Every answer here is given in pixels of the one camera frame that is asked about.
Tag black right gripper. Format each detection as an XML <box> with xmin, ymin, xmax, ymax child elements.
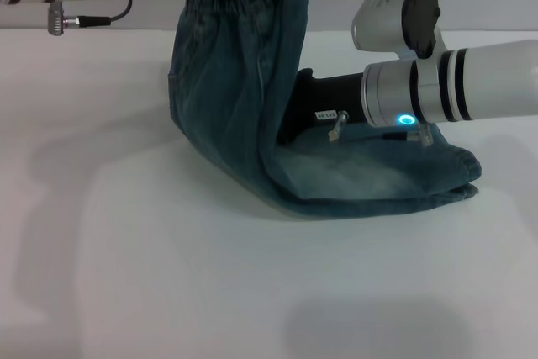
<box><xmin>277</xmin><ymin>67</ymin><xmax>369</xmax><ymax>146</ymax></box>

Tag blue denim shorts with embroidery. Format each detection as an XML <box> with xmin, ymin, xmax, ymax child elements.
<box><xmin>167</xmin><ymin>0</ymin><xmax>483</xmax><ymax>219</ymax></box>

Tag black right arm cable with plug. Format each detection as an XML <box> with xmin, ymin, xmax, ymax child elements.
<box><xmin>327</xmin><ymin>110</ymin><xmax>435</xmax><ymax>148</ymax></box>

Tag black arm cable with plug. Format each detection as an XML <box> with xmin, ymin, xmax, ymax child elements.
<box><xmin>327</xmin><ymin>110</ymin><xmax>435</xmax><ymax>148</ymax></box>
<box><xmin>47</xmin><ymin>0</ymin><xmax>134</xmax><ymax>37</ymax></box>

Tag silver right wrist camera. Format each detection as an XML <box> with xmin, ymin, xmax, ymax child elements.
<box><xmin>351</xmin><ymin>0</ymin><xmax>451</xmax><ymax>60</ymax></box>

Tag black left arm cable with plug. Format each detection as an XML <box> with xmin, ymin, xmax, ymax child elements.
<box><xmin>47</xmin><ymin>0</ymin><xmax>134</xmax><ymax>37</ymax></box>

